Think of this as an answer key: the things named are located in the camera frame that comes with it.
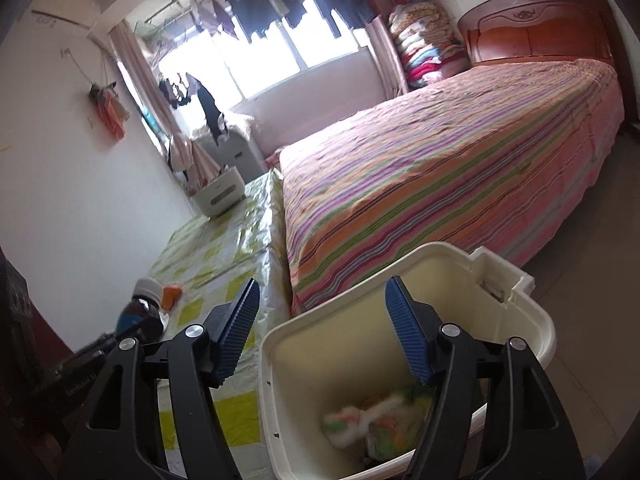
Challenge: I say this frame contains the green snack packet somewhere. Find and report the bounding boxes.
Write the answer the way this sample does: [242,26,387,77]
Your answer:
[365,385,436,466]

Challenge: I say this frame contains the black hanging garment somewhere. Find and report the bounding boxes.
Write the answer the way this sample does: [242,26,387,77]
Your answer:
[192,77,226,143]

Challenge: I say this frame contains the brown bottle with white cap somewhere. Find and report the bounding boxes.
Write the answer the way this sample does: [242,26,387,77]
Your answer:
[116,277,166,346]

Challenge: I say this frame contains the pale pink curtain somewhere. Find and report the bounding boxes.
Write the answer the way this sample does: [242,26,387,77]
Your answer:
[110,22,176,156]

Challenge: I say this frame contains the dark red wooden door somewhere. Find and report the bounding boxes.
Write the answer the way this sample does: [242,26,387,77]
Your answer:
[0,250,76,411]

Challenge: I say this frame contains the striped curtain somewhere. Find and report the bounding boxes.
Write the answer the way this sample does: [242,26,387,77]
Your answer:
[365,15,408,98]

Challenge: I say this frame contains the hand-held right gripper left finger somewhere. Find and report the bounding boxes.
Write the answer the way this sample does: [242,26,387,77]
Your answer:
[59,277,261,480]

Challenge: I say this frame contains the red wooden headboard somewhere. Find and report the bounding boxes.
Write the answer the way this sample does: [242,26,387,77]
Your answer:
[457,0,626,66]

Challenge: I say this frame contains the striped bed sheet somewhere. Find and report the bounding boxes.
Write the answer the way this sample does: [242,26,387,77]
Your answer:
[279,58,626,318]

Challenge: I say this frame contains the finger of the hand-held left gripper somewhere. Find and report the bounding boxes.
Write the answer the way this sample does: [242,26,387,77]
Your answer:
[75,331,121,361]

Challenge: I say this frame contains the row of small hanging socks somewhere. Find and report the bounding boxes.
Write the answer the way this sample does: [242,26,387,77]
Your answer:
[157,72,198,108]

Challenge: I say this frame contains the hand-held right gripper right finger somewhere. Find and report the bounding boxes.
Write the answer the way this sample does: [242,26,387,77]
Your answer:
[384,275,586,480]

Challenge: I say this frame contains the pink and white hanging cloths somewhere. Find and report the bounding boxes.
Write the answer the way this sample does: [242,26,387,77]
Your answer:
[167,132,221,186]

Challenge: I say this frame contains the cream plastic bin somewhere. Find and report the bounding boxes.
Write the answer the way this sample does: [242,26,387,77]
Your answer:
[260,241,557,480]

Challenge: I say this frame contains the orange cloth on wall hook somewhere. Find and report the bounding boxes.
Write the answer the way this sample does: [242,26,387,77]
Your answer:
[90,82,128,141]

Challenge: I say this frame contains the white storage box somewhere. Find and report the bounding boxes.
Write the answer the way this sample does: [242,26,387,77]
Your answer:
[192,170,247,218]

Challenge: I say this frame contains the white appliance with lace cover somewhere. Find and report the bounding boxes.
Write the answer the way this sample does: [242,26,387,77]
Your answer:
[192,110,268,183]

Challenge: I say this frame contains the white air conditioner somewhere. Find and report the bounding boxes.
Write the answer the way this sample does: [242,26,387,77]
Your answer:
[30,0,101,28]

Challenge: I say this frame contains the stack of folded blankets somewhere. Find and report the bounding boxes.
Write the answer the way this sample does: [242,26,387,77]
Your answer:
[387,0,471,92]

